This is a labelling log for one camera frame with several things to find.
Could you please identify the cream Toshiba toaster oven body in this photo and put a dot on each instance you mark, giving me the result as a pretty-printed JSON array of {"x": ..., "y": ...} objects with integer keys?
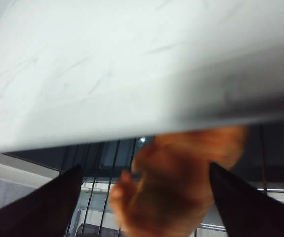
[{"x": 107, "y": 61}]

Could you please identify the brown bread piece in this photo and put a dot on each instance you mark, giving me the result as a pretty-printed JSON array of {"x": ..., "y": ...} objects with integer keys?
[{"x": 171, "y": 177}]

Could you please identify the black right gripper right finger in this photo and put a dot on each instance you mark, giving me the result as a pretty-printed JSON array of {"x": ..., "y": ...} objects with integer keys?
[{"x": 250, "y": 209}]

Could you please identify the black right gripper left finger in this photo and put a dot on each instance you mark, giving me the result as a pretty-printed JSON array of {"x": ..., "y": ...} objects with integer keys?
[{"x": 40, "y": 209}]

